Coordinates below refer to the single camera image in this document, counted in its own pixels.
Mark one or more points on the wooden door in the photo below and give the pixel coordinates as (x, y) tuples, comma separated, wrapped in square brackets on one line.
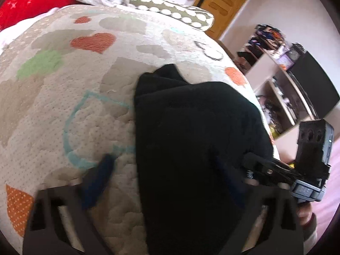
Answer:
[(225, 2)]

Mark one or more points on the black pants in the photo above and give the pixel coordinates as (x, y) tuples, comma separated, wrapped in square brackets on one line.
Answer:
[(191, 151)]

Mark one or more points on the olive polka dot pillow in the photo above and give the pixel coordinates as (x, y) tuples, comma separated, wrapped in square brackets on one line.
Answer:
[(175, 9)]

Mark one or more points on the pale pink sheet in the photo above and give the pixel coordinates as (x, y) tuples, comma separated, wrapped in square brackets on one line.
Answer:
[(16, 29)]

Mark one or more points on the quilted heart pattern bedspread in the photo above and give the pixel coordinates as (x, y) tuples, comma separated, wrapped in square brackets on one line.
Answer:
[(66, 98)]

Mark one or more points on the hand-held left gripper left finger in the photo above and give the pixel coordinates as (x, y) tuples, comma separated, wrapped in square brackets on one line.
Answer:
[(99, 178)]

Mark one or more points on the person's right forearm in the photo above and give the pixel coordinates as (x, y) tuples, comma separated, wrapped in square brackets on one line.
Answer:
[(310, 231)]

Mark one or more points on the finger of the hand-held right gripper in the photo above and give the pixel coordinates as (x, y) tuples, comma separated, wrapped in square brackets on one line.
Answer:
[(273, 179), (268, 163)]

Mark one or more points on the cluttered shelf unit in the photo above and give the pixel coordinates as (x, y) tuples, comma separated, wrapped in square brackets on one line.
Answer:
[(268, 79)]

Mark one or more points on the black television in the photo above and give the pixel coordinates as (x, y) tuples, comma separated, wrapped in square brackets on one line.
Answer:
[(313, 79)]

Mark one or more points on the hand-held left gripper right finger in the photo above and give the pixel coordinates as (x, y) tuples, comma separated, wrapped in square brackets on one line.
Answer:
[(237, 196)]

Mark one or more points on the person's right hand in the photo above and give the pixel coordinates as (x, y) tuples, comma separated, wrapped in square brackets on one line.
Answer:
[(303, 213)]

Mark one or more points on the red printed blanket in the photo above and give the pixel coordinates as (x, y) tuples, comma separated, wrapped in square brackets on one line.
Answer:
[(29, 2)]

